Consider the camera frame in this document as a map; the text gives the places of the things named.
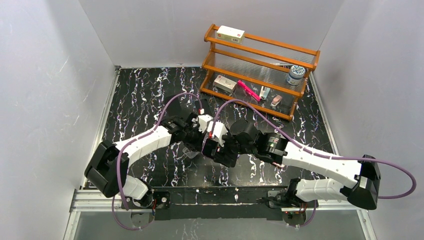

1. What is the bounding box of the grey box on bottom shelf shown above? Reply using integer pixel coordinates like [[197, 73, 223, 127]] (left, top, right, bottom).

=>
[[213, 75, 237, 93]]

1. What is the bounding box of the pink utility knife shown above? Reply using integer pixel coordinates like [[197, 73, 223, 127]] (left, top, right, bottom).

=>
[[237, 80, 261, 102]]

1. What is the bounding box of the pink stapler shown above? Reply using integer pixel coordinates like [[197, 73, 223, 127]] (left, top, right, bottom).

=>
[[270, 94, 282, 108]]

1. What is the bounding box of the blue white round tin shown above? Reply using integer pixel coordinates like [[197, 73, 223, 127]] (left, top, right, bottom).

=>
[[286, 65, 306, 86]]

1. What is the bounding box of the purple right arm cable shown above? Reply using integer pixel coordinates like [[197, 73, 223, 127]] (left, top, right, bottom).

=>
[[211, 99, 417, 228]]

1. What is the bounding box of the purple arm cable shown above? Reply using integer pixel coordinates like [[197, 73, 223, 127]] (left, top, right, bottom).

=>
[[211, 99, 417, 228], [111, 92, 204, 232]]

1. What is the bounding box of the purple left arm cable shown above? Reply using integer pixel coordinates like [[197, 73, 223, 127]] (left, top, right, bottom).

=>
[[111, 92, 204, 232]]

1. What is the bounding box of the white box on top shelf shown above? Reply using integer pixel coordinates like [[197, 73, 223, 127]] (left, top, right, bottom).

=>
[[215, 25, 245, 44]]

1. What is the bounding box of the black phone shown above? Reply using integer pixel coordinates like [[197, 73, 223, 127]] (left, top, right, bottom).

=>
[[195, 98, 215, 117], [166, 98, 183, 117]]

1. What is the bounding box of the orange wooden shelf rack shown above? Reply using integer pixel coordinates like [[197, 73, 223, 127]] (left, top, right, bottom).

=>
[[200, 24, 321, 121]]

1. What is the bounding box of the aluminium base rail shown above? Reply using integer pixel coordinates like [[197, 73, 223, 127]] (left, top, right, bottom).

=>
[[70, 190, 362, 212]]

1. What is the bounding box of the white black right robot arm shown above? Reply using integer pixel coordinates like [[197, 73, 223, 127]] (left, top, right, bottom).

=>
[[199, 120, 381, 210]]

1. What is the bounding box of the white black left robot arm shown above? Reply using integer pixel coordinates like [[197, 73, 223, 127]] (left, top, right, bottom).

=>
[[84, 113, 213, 200]]

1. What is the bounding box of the white green stapler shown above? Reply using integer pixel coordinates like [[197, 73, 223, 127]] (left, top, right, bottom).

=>
[[259, 86, 271, 101]]

